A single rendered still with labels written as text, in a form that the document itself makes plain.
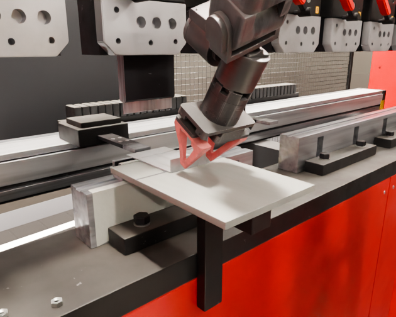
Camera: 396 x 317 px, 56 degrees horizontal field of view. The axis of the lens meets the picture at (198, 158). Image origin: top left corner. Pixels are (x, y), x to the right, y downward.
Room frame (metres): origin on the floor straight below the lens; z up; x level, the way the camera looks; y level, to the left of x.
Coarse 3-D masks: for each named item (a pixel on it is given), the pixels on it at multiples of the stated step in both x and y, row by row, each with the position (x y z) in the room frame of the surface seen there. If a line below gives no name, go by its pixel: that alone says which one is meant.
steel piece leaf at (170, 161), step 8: (168, 152) 0.65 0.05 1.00; (176, 152) 0.65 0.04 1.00; (144, 160) 0.60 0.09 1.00; (152, 160) 0.60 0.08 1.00; (160, 160) 0.60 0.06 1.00; (168, 160) 0.60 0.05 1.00; (176, 160) 0.55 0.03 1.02; (200, 160) 0.58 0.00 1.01; (208, 160) 0.59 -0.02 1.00; (160, 168) 0.56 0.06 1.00; (168, 168) 0.56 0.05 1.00; (176, 168) 0.55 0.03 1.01
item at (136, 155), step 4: (156, 148) 0.68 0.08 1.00; (160, 148) 0.68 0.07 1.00; (164, 148) 0.68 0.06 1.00; (168, 148) 0.68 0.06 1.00; (136, 152) 0.65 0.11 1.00; (140, 152) 0.65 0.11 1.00; (144, 152) 0.65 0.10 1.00; (148, 152) 0.65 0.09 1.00; (152, 152) 0.65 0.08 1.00; (156, 152) 0.65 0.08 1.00; (160, 152) 0.65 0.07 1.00; (164, 152) 0.65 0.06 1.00; (128, 156) 0.63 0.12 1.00; (132, 156) 0.63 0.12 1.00; (136, 156) 0.63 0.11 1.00; (140, 156) 0.63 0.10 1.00; (144, 156) 0.63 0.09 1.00
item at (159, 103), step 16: (128, 64) 0.61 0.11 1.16; (144, 64) 0.63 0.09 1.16; (160, 64) 0.65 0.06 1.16; (128, 80) 0.61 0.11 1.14; (144, 80) 0.63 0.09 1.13; (160, 80) 0.65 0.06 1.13; (128, 96) 0.61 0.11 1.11; (144, 96) 0.63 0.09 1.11; (160, 96) 0.65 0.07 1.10; (128, 112) 0.62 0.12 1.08
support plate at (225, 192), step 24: (120, 168) 0.57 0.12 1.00; (144, 168) 0.57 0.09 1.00; (192, 168) 0.57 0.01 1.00; (216, 168) 0.57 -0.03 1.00; (240, 168) 0.57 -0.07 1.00; (168, 192) 0.46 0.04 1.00; (192, 192) 0.46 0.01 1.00; (216, 192) 0.46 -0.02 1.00; (240, 192) 0.46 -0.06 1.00; (264, 192) 0.46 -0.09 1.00; (288, 192) 0.46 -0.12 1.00; (216, 216) 0.39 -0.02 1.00; (240, 216) 0.39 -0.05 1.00
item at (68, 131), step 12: (72, 120) 0.80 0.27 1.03; (84, 120) 0.79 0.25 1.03; (96, 120) 0.79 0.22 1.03; (108, 120) 0.80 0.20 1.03; (120, 120) 0.82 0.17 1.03; (60, 132) 0.82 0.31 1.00; (72, 132) 0.77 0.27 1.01; (84, 132) 0.76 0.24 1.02; (96, 132) 0.77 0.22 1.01; (108, 132) 0.79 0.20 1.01; (120, 132) 0.81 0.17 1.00; (84, 144) 0.76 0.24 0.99; (96, 144) 0.77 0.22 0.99; (120, 144) 0.70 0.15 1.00; (132, 144) 0.70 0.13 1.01; (144, 144) 0.70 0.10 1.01
